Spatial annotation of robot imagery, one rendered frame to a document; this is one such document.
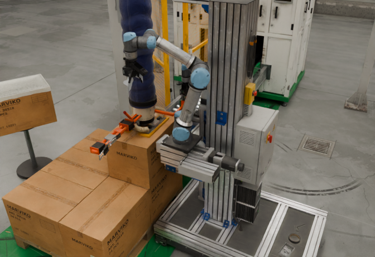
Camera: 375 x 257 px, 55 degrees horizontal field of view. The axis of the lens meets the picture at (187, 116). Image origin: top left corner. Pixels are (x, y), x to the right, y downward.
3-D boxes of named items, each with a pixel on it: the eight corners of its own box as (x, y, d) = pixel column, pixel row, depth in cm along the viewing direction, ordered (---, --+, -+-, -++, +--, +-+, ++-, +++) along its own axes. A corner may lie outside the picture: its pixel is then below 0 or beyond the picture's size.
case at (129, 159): (145, 141, 354) (142, 105, 335) (181, 151, 339) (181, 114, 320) (109, 176, 306) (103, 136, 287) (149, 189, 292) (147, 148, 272)
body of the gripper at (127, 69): (130, 72, 233) (128, 54, 227) (140, 74, 229) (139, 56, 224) (123, 76, 227) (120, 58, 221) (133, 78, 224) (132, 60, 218)
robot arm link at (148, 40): (156, 32, 221) (139, 32, 222) (154, 38, 212) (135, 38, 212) (157, 45, 225) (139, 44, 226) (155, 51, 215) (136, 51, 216)
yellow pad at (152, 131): (159, 116, 315) (158, 111, 313) (169, 119, 312) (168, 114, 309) (138, 135, 289) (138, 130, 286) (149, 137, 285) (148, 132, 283)
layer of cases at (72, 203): (102, 159, 397) (97, 127, 377) (182, 184, 358) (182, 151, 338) (13, 233, 304) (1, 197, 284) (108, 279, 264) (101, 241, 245)
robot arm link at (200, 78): (187, 134, 256) (212, 65, 230) (186, 145, 243) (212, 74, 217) (171, 129, 255) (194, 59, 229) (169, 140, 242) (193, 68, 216)
